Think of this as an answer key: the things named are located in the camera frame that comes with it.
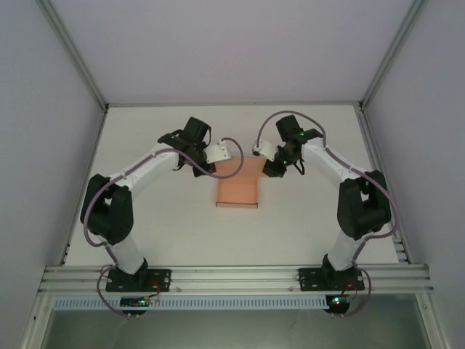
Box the aluminium table side rail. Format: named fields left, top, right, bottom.
left=357, top=108, right=413, bottom=263

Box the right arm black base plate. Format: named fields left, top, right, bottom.
left=297, top=268, right=365, bottom=292

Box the aluminium mounting rail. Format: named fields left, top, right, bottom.
left=38, top=264, right=435, bottom=294

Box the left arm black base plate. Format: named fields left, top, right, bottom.
left=105, top=268, right=172, bottom=293

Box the aluminium frame post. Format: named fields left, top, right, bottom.
left=36, top=0, right=110, bottom=111
left=357, top=0, right=426, bottom=111

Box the light blue slotted cable duct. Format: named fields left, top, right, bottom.
left=52, top=294, right=328, bottom=310

